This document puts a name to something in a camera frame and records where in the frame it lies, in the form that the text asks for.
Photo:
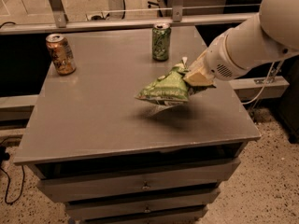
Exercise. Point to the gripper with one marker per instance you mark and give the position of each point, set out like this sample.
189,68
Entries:
218,61

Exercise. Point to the green jalapeno chip bag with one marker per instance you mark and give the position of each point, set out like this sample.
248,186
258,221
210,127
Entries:
171,89

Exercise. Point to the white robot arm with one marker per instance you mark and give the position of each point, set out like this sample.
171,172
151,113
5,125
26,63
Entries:
271,35

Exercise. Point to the green soda can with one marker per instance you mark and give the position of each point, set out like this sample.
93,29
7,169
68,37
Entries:
161,33

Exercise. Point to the orange soda can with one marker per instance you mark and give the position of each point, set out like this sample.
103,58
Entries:
61,54

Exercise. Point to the grey drawer cabinet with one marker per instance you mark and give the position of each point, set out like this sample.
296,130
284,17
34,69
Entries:
90,123

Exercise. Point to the bottom grey drawer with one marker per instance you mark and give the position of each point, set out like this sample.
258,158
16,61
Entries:
190,213

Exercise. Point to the grey drawer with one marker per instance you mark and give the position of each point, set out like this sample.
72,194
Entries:
98,186
190,213
141,203

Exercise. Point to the top grey drawer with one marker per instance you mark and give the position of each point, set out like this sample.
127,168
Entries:
98,186

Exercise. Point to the middle grey drawer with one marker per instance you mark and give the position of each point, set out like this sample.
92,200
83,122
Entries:
141,203

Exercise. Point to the metal frame rail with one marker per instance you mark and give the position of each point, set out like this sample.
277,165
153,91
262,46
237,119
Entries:
64,16

